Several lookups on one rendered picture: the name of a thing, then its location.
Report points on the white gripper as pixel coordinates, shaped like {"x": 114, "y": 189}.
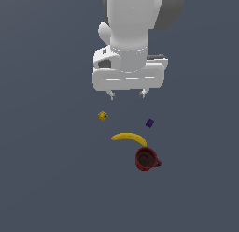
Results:
{"x": 127, "y": 76}

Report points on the dark red mug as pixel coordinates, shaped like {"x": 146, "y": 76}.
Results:
{"x": 145, "y": 159}

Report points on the small yellow block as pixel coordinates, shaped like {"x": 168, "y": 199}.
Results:
{"x": 103, "y": 115}

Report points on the small purple block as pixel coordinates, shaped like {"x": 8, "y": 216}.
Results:
{"x": 149, "y": 123}

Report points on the yellow banana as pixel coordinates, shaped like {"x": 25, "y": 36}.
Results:
{"x": 130, "y": 137}

